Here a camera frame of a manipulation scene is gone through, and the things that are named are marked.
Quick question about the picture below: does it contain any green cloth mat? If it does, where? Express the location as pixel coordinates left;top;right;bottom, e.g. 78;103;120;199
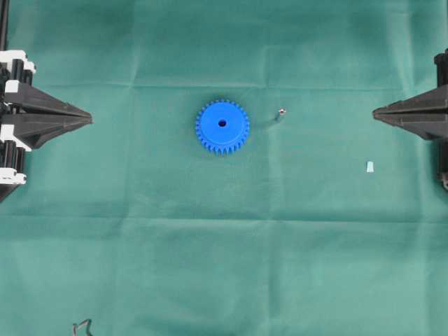
1;1;447;335

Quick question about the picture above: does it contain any black cable at mat edge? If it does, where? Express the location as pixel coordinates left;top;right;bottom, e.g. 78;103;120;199
71;318;95;336

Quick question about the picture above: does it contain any small white tape piece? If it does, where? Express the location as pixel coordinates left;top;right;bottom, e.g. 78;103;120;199
366;161;375;174

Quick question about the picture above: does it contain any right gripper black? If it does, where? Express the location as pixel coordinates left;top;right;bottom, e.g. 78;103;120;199
372;50;447;190

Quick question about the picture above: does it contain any blue plastic gear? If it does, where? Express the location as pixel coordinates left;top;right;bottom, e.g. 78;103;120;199
195;99;250;156

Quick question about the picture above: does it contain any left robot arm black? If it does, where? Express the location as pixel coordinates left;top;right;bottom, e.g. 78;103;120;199
1;1;92;200

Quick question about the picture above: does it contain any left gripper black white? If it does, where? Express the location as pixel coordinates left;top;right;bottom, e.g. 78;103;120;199
1;50;92;200

